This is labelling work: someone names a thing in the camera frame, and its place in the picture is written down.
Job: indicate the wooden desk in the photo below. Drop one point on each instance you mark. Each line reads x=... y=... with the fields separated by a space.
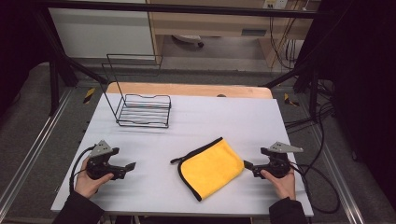
x=211 y=25

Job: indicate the chair caster base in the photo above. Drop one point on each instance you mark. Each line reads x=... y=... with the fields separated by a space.
x=188 y=39

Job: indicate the white cabinet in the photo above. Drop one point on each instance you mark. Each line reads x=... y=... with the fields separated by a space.
x=99 y=34

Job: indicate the white wall outlet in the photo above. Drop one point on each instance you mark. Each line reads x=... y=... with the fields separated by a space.
x=275 y=3

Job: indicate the person's left hand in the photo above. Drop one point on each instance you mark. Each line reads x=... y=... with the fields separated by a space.
x=87 y=185

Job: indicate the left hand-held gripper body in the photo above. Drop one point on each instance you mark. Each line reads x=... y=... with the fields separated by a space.
x=98 y=163

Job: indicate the person's right hand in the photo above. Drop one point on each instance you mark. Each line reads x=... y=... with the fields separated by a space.
x=285 y=186

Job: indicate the black metal stand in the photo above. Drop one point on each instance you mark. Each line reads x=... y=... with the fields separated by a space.
x=308 y=77
x=59 y=68

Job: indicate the yellow cloth with black trim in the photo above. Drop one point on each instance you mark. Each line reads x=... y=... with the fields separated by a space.
x=211 y=169

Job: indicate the black metal crossbar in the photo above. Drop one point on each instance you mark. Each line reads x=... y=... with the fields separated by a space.
x=186 y=9

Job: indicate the yellow black tape marker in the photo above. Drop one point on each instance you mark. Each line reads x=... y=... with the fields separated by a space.
x=289 y=100
x=89 y=95

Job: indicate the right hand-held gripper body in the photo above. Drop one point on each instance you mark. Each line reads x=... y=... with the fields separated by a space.
x=278 y=163

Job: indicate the aluminium floor rail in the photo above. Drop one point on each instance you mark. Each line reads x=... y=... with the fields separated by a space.
x=34 y=146
x=339 y=177

